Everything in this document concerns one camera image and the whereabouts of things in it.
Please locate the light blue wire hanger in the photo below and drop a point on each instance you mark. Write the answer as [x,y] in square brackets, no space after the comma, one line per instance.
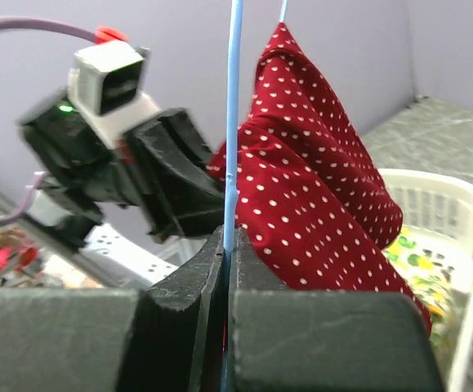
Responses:
[232,123]

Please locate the yellow floral garment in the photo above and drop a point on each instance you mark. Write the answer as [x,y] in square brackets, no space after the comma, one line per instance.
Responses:
[427,281]

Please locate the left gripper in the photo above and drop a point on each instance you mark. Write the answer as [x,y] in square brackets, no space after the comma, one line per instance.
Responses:
[175,192]

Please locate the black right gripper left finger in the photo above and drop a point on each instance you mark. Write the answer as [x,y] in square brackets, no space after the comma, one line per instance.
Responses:
[165,338]

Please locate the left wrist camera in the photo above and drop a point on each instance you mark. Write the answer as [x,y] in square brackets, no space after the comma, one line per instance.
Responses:
[105,86]

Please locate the white plastic laundry basket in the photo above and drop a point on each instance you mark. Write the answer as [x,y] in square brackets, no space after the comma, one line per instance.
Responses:
[438,210]

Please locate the red polka dot garment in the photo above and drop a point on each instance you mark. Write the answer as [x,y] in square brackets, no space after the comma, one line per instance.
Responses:
[310,197]

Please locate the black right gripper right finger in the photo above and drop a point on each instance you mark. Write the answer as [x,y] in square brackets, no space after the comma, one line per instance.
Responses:
[285,340]

